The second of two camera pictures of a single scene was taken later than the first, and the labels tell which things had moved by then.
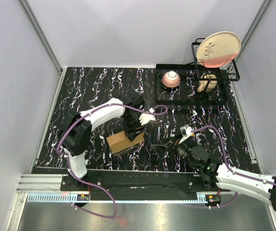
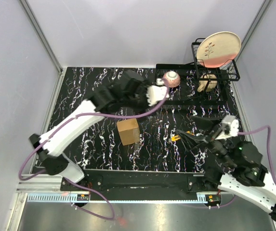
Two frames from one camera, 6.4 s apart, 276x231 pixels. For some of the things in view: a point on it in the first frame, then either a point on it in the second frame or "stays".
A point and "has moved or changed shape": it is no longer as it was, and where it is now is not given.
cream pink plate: [217, 49] stays
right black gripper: [160, 149] → [190, 141]
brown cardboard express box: [119, 141] has moved or changed shape
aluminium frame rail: [40, 34] stays
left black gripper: [132, 134] → [143, 90]
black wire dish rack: [192, 83] stays
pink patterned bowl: [171, 79] stays
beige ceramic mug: [203, 83] stays
